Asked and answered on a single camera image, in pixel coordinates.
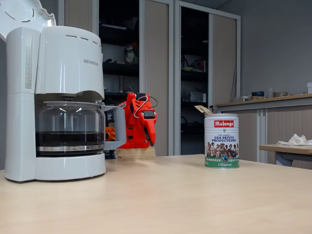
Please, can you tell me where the orange plastic clamp part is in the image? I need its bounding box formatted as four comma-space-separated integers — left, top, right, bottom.
105, 126, 117, 142

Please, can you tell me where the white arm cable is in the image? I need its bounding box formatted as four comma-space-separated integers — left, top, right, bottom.
133, 95, 149, 119

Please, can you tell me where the glass carafe with grey handle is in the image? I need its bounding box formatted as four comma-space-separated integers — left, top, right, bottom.
35, 101, 127, 157

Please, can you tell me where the pale grey storage box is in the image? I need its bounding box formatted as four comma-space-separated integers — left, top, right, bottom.
190, 92, 207, 103

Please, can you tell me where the crumpled white cloth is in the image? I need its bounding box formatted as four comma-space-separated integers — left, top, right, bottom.
276, 133, 312, 146

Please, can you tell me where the green printed box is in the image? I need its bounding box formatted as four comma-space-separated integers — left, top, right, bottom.
124, 43, 136, 65

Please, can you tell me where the wooden side table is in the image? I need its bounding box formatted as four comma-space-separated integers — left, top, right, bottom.
258, 143, 312, 169

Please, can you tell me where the Malongo coffee can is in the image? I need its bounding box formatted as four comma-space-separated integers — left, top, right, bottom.
204, 113, 240, 169

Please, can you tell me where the blue coffee scoop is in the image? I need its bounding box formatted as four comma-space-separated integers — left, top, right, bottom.
194, 105, 213, 116

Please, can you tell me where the tall grey shutter cabinet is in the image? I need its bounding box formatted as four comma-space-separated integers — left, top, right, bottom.
174, 0, 242, 156
58, 0, 175, 156

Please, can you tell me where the white drip coffee maker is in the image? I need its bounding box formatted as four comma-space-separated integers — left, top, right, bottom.
0, 0, 107, 182

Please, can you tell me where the wooden base block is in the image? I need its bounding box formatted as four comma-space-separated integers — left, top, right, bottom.
114, 146, 156, 161

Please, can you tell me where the low grey sideboard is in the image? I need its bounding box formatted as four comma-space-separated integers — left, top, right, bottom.
215, 94, 312, 170

